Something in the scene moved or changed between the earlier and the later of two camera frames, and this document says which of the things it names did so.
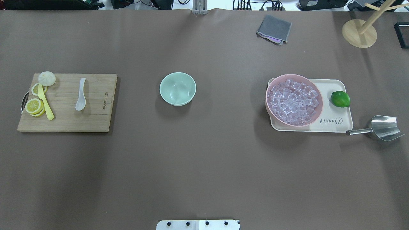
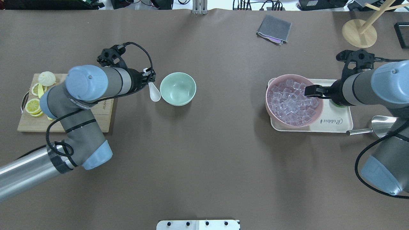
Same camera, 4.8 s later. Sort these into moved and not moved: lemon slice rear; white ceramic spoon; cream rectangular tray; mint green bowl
Moved: white ceramic spoon
Not moved: mint green bowl; lemon slice rear; cream rectangular tray
